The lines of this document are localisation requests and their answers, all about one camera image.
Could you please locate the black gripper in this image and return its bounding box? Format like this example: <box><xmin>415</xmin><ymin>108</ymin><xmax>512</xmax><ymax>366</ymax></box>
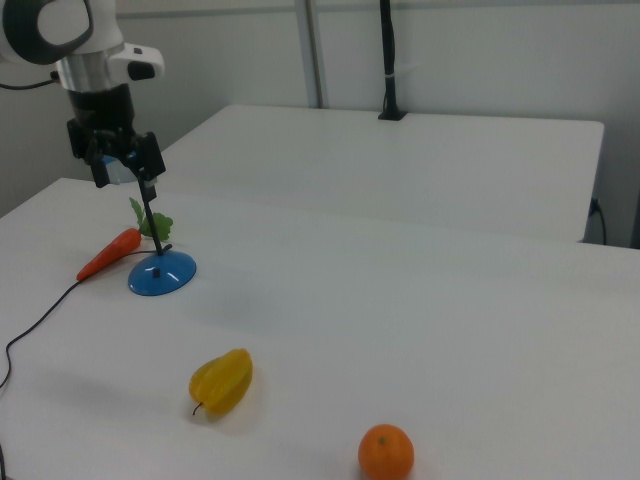
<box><xmin>66</xmin><ymin>82</ymin><xmax>167</xmax><ymax>190</ymax></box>

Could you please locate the blue desk lamp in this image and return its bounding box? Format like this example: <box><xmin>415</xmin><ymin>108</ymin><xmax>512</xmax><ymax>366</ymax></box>
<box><xmin>102</xmin><ymin>153</ymin><xmax>198</xmax><ymax>298</ymax></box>

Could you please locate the orange toy carrot with leaves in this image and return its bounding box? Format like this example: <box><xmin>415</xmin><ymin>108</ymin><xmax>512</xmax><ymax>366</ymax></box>
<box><xmin>75</xmin><ymin>196</ymin><xmax>175</xmax><ymax>283</ymax></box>

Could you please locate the yellow toy star fruit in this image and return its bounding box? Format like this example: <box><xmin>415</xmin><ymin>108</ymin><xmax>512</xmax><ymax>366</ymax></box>
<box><xmin>188</xmin><ymin>348</ymin><xmax>254</xmax><ymax>417</ymax></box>

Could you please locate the orange toy mandarin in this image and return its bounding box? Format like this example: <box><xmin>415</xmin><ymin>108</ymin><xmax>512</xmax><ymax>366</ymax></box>
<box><xmin>357</xmin><ymin>423</ymin><xmax>416</xmax><ymax>480</ymax></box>

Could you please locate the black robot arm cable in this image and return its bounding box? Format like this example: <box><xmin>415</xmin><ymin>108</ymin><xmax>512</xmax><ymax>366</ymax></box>
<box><xmin>0</xmin><ymin>71</ymin><xmax>60</xmax><ymax>92</ymax></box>

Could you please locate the dark lamp power cable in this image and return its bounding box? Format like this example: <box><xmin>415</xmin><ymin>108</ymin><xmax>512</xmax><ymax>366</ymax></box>
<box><xmin>0</xmin><ymin>279</ymin><xmax>85</xmax><ymax>392</ymax></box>

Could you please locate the grey partition post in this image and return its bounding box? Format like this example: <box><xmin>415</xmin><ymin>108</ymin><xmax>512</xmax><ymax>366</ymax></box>
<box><xmin>294</xmin><ymin>0</ymin><xmax>327</xmax><ymax>109</ymax></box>

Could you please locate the black camera pole with clamp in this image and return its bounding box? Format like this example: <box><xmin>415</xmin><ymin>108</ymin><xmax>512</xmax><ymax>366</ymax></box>
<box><xmin>377</xmin><ymin>0</ymin><xmax>409</xmax><ymax>123</ymax></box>

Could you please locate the black wall plug cable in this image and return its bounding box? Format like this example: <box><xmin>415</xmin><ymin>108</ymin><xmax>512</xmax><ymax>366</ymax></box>
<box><xmin>589</xmin><ymin>197</ymin><xmax>609</xmax><ymax>247</ymax></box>

